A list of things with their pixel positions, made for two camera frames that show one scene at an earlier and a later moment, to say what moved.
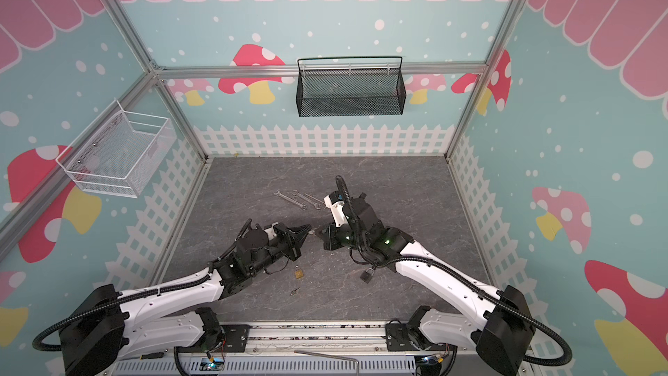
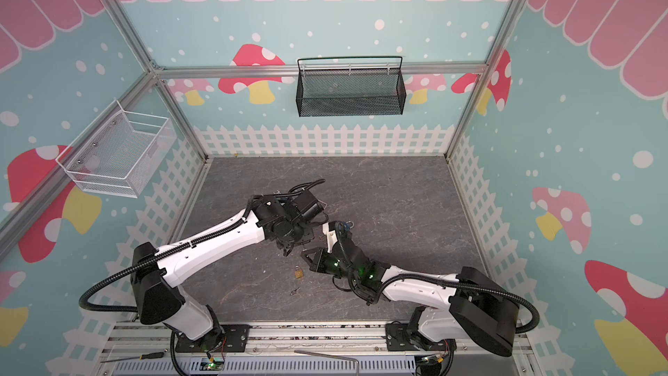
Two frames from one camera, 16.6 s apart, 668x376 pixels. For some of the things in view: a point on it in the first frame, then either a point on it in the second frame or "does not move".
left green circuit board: [211, 364] does not move
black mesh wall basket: [350, 92] does not move
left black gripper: [297, 238] -> [309, 236]
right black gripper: [338, 235] -> [328, 259]
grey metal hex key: [331, 356] does not move
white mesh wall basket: [118, 152] does not move
